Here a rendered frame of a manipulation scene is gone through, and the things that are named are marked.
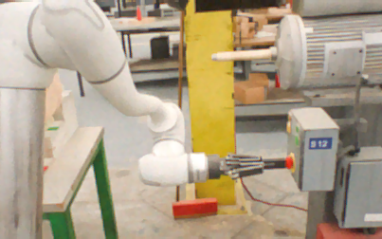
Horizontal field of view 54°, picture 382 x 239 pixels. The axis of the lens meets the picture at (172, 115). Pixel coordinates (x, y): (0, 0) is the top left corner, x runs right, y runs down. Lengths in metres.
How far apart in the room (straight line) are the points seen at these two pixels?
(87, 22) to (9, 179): 0.37
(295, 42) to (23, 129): 0.83
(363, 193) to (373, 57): 0.45
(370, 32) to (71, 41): 0.92
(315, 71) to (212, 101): 1.11
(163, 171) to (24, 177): 0.43
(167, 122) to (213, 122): 1.20
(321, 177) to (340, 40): 0.43
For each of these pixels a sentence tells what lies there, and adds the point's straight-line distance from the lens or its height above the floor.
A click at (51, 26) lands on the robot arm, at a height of 1.47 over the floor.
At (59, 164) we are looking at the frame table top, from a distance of 1.41.
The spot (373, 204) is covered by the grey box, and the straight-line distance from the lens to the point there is 1.46.
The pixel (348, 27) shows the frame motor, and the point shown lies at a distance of 1.32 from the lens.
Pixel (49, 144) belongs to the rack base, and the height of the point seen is 1.00.
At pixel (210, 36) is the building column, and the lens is 2.20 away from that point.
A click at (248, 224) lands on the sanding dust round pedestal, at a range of 2.54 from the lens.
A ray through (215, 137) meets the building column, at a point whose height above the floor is 0.54.
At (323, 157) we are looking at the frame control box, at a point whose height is 1.03.
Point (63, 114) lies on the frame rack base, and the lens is 1.55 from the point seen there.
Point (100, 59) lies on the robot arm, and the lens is 0.74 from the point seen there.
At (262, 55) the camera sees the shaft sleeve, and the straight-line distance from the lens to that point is 1.33.
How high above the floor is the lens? 1.55
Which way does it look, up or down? 21 degrees down
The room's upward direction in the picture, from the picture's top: 5 degrees counter-clockwise
